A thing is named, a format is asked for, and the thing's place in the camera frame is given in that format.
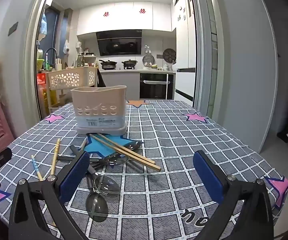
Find yellow oil bottle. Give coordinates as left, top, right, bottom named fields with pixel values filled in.
left=43, top=85, right=50, bottom=111

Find black range hood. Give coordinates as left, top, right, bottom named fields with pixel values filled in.
left=96, top=30, right=143, bottom=56

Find black wok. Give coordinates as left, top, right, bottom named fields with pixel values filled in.
left=99, top=59, right=118, bottom=70

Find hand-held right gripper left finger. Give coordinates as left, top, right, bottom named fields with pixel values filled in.
left=8, top=151, right=91, bottom=240

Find round metal rack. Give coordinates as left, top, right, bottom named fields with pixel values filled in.
left=142, top=45, right=155, bottom=68

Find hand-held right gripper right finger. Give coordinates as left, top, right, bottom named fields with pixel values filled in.
left=193, top=151, right=275, bottom=240

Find black built-in oven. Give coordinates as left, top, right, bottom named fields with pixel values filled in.
left=139, top=73, right=174, bottom=100

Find black cloth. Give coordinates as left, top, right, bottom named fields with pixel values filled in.
left=96, top=69, right=106, bottom=87

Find black kitchen faucet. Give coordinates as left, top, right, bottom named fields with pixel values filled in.
left=45, top=48, right=60, bottom=70

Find light wooden chopstick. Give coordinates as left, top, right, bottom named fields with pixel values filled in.
left=50, top=138, right=61, bottom=176

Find white upper cabinets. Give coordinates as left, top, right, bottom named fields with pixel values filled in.
left=76, top=2, right=172, bottom=36

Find dark wall switch panel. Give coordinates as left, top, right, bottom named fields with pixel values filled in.
left=8, top=22, right=19, bottom=37

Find beige plastic basket cart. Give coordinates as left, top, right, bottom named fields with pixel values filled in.
left=45, top=67, right=97, bottom=113

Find checked star tablecloth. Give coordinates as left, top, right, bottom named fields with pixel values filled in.
left=0, top=99, right=288, bottom=240

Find beige plastic utensil holder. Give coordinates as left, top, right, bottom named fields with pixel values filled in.
left=70, top=85, right=128, bottom=135

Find round dimpled pan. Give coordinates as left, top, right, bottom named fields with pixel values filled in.
left=163, top=48, right=177, bottom=63

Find blue patterned chopstick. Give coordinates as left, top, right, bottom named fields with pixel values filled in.
left=31, top=154, right=44, bottom=182

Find white refrigerator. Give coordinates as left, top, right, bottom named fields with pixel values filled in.
left=171, top=0, right=197, bottom=103

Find dark cooking pot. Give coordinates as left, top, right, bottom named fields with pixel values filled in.
left=121, top=59, right=138, bottom=69

